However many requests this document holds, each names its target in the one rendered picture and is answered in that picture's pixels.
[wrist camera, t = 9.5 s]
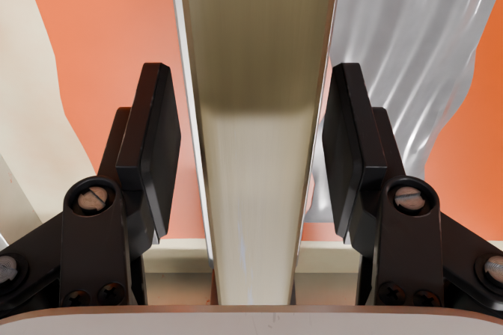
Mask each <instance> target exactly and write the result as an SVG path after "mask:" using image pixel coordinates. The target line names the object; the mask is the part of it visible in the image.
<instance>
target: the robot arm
mask: <svg viewBox="0 0 503 335"><path fill-rule="evenodd" d="M180 144H181V131H180V123H179V118H178V113H177V104H176V99H175V95H174V86H173V81H172V76H171V68H170V67H169V66H167V65H165V64H163V63H161V62H146V63H144V64H143V66H142V69H141V74H140V77H139V80H138V85H137V88H136V91H135V96H134V99H133V102H132V107H119V108H118V109H117V111H116V113H115V117H114V120H113V123H112V127H111V130H110V133H109V137H108V140H107V142H106V147H105V149H104V153H103V157H102V160H101V162H100V166H99V170H98V172H97V175H96V176H89V177H86V178H84V179H81V180H79V181H78V182H76V183H75V184H74V185H72V186H71V187H70V188H69V190H68V191H67V193H66V194H65V196H64V201H63V211H62V212H60V213H59V214H57V215H56V216H54V217H53V218H51V219H49V220H48V221H46V222H45V223H43V224H41V225H40V226H39V227H37V228H35V229H34V230H32V231H31V232H30V233H28V234H26V235H24V236H23V237H22V238H20V239H18V240H17V241H15V242H14V243H12V244H11V245H9V246H7V247H6V248H4V249H3V250H1V251H0V335H503V251H502V250H500V249H499V248H497V247H496V246H494V245H492V244H491V243H489V242H488V241H486V240H485V239H483V238H481V237H480V236H479V235H477V234H475V233H473V232H472V231H471V230H469V229H468V228H466V227H464V226H463V225H462V224H460V223H458V222H457V221H455V220H454V219H452V218H450V217H449V216H447V215H446V214H444V213H443V212H441V211H440V201H439V196H438V194H437V193H436V191H435V190H434V188H433V187H432V186H431V185H429V184H428V183H427V182H425V181H424V180H422V179H419V178H417V177H414V176H407V175H406V172H405V170H404V166H403V162H402V159H401V157H400V153H399V149H398V147H397V142H396V140H395V137H394V133H393V130H392V127H391V123H390V120H389V117H388V113H387V111H386V109H385V108H384V107H371V102H370V99H369V96H368V91H367V88H366V85H365V80H364V77H363V74H362V69H361V66H360V64H359V63H351V62H342V63H340V64H338V65H336V66H334V67H333V68H332V76H331V81H330V86H329V95H328V99H327V104H326V113H325V118H324V123H323V131H322V145H323V153H324V159H325V165H326V175H327V180H328V185H329V195H330V200H331V206H332V215H333V221H334V226H335V234H336V235H337V236H340V237H341V238H343V243H344V245H351V246H352V248H353V249H355V250H356V251H358V252H359V253H360V258H359V273H358V280H357V288H356V303H355V306H352V305H148V302H147V288H146V280H145V273H144V257H143V253H144V252H145V251H147V250H148V249H150V248H151V246H152V245H159V243H160V238H162V237H163V236H166V235H167V234H168V226H169V221H170V215H171V206H172V200H173V195H174V185H175V180H176V175H177V165H178V159H179V155H180Z"/></svg>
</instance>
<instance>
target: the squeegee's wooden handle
mask: <svg viewBox="0 0 503 335"><path fill-rule="evenodd" d="M182 4H183V16H184V22H185V29H186V41H187V47H188V54H189V66H190V73H191V79H192V91H193V97H194V104H195V116H196V122H197V128H198V140H199V147H200V154H201V165H202V172H203V178H204V190H205V197H206V203H207V215H208V221H209V228H210V240H211V246H212V253H213V264H214V272H215V278H216V290H217V296H218V302H219V305H290V300H291V295H292V289H293V280H294V274H295V269H296V260H297V254H298V249H299V240H300V234H301V229H302V219H303V214H304V208H305V199H306V194H307V188H308V178H309V173H310V168H311V158H312V153H313V148H314V138H315V132H316V128H317V118H318V112H319V107H320V97H321V92H322V87H323V77H324V72H325V66H326V57H327V52H328V46H329V37H330V31H331V26H332V17H333V11H334V6H335V0H182Z"/></svg>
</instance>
